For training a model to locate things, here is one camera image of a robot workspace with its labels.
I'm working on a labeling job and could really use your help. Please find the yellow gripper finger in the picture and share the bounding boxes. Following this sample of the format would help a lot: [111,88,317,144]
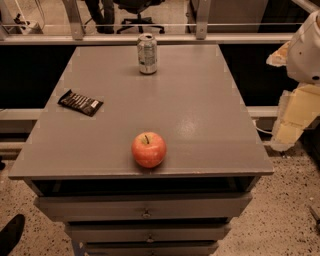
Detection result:
[270,83,320,151]
[266,42,290,67]

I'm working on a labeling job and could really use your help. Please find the silver 7up soda can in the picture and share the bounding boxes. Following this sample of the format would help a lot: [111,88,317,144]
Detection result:
[137,33,157,75]

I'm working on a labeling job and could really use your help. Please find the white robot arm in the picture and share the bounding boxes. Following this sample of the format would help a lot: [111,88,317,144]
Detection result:
[266,10,320,151]

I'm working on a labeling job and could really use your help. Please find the red apple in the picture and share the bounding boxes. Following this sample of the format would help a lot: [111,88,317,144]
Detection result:
[131,132,167,168]

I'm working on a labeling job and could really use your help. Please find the top grey drawer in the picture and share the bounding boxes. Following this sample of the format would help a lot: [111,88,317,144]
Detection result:
[34,193,252,222]

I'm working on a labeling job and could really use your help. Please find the grey drawer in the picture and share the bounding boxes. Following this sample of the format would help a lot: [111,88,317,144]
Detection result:
[85,241,218,256]
[66,223,230,243]
[34,193,252,222]

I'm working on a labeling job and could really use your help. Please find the middle grey drawer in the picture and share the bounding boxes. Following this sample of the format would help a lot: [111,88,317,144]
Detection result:
[66,223,230,243]

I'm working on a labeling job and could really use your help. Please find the black office chair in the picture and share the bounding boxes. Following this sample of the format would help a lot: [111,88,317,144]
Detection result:
[113,0,165,34]

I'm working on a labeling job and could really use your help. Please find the bottom grey drawer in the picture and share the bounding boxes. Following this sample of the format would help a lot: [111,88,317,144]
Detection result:
[85,241,218,256]

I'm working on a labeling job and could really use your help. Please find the person legs in background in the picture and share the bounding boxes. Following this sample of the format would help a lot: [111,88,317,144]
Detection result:
[84,0,115,34]

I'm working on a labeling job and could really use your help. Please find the dark snack bar wrapper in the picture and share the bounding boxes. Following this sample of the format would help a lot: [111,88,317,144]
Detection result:
[58,90,103,117]

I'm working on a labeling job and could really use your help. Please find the grey drawer cabinet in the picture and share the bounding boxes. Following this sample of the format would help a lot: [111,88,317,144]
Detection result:
[8,44,275,256]

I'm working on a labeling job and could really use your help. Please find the black shoe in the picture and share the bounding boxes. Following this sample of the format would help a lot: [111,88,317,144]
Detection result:
[0,214,25,256]

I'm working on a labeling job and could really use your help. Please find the white cable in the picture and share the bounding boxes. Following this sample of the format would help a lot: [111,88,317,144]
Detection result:
[253,120,274,136]

